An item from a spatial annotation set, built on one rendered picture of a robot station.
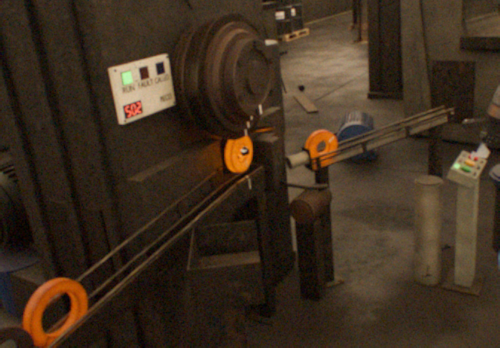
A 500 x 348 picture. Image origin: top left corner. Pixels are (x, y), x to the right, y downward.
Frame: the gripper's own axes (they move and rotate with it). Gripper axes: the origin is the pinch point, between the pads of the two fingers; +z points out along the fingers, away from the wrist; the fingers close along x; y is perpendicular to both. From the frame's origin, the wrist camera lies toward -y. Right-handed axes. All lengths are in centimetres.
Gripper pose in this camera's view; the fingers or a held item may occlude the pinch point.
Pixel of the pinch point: (472, 156)
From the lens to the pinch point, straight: 235.9
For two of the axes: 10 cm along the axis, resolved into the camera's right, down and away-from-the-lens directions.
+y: 8.2, 4.2, -3.8
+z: -1.9, 8.4, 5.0
